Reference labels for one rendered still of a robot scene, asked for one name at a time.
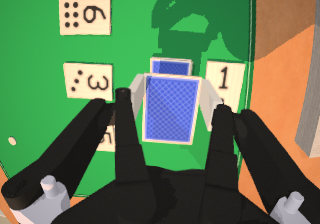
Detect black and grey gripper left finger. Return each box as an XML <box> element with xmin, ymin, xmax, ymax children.
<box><xmin>1</xmin><ymin>74</ymin><xmax>156</xmax><ymax>224</ymax></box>

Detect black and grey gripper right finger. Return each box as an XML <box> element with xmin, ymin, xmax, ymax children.
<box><xmin>198</xmin><ymin>79</ymin><xmax>320</xmax><ymax>224</ymax></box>

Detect green card cloth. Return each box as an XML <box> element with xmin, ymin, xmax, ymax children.
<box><xmin>0</xmin><ymin>0</ymin><xmax>249</xmax><ymax>195</ymax></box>

